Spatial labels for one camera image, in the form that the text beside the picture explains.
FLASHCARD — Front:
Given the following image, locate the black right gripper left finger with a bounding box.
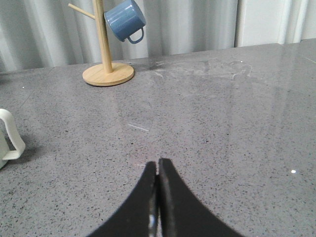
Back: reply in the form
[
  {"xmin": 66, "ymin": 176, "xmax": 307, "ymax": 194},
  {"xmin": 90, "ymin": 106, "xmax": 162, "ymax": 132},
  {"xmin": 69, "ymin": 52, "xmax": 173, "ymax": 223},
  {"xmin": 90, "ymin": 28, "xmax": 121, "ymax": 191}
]
[{"xmin": 89, "ymin": 161, "xmax": 158, "ymax": 237}]

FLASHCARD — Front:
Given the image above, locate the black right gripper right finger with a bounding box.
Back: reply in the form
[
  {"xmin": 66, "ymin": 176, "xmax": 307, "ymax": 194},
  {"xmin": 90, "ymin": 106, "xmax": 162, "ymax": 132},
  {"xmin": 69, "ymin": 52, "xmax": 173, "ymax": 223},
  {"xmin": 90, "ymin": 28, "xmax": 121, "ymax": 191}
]
[{"xmin": 158, "ymin": 158, "xmax": 241, "ymax": 237}]

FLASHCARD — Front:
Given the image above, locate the white HOME mug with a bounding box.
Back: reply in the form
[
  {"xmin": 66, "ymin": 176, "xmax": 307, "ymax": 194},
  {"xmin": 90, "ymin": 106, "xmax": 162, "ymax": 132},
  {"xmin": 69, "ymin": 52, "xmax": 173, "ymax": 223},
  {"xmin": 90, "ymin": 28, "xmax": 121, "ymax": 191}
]
[{"xmin": 0, "ymin": 108, "xmax": 26, "ymax": 170}]

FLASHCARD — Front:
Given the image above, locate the wooden mug tree stand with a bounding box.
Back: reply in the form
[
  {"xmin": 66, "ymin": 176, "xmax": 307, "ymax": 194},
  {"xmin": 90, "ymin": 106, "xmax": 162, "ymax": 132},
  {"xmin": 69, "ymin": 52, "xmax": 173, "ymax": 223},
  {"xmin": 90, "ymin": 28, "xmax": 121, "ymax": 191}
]
[{"xmin": 68, "ymin": 0, "xmax": 134, "ymax": 86}]

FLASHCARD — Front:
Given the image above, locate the blue enamel mug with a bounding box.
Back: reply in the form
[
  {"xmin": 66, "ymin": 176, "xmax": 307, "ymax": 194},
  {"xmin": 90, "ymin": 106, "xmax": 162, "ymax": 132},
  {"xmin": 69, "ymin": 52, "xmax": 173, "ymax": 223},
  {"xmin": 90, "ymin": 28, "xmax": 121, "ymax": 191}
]
[{"xmin": 104, "ymin": 0, "xmax": 146, "ymax": 44}]

